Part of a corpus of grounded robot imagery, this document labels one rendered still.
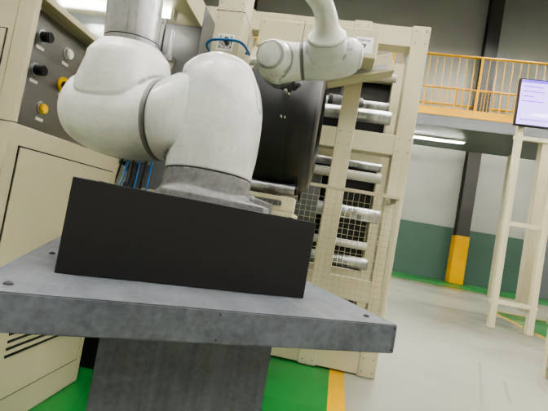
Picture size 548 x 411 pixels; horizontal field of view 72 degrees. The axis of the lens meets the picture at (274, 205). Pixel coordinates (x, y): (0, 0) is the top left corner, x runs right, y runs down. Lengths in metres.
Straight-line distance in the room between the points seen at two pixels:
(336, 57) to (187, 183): 0.61
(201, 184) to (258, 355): 0.28
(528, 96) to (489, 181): 6.29
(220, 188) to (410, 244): 10.34
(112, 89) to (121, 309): 0.42
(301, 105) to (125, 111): 0.88
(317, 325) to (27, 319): 0.32
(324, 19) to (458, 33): 11.41
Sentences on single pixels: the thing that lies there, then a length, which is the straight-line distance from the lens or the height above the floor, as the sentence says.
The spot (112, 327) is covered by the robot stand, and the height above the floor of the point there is 0.62.
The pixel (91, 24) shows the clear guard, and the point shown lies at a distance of 1.55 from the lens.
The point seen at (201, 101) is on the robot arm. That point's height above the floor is 0.93.
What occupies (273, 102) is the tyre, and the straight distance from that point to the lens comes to 1.49.
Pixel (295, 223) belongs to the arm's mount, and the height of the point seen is 0.76.
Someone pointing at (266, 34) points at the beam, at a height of 1.70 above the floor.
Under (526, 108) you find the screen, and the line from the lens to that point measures 5.32.
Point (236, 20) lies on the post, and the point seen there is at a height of 1.61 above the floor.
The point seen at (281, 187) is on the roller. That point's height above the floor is 0.90.
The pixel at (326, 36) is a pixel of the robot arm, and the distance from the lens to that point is 1.08.
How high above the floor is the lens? 0.76
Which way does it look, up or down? 2 degrees up
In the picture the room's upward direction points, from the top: 10 degrees clockwise
